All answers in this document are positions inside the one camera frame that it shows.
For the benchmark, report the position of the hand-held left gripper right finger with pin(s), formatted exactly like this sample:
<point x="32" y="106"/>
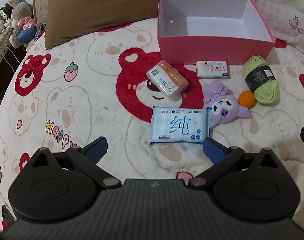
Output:
<point x="213" y="150"/>

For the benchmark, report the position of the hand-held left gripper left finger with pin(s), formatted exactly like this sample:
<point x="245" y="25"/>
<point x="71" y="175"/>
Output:
<point x="98" y="148"/>

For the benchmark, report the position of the blue wet wipes pack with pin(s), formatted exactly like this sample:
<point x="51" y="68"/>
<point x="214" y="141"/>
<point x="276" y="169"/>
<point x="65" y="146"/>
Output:
<point x="179" y="126"/>

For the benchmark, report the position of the purple plush toy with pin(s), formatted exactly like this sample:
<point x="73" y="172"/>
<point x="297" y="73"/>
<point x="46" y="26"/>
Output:
<point x="222" y="107"/>

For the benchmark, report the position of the green yarn skein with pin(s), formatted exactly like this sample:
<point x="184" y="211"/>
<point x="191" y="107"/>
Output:
<point x="267" y="92"/>

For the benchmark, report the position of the orange ball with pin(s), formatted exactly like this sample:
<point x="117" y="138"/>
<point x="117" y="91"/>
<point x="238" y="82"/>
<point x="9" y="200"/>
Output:
<point x="246" y="99"/>

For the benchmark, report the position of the white tissue pack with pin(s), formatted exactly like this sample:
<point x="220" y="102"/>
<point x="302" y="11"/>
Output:
<point x="212" y="70"/>

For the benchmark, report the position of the clear plastic box orange label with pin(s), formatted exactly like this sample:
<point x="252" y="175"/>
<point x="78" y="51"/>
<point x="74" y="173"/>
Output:
<point x="167" y="80"/>

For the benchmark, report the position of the pink cardboard box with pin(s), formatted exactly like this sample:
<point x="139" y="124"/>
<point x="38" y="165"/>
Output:
<point x="212" y="50"/>

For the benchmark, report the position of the bear printed blanket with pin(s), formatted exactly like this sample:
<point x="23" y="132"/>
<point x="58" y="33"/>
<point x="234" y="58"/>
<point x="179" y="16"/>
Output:
<point x="79" y="105"/>

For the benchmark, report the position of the white floral pillow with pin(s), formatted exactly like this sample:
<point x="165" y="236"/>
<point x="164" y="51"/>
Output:
<point x="287" y="5"/>

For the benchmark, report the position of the brown pillow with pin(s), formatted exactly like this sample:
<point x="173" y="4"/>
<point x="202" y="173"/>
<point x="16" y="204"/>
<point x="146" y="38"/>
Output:
<point x="96" y="5"/>

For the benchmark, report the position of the grey plush bear pink shirt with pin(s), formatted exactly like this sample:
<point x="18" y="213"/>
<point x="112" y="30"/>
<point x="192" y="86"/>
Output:
<point x="21" y="12"/>

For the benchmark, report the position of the black and white plush doll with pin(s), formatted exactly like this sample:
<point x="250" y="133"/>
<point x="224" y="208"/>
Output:
<point x="6" y="13"/>

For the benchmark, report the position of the grey plush rabbit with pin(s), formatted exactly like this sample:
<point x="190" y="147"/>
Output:
<point x="15" y="0"/>

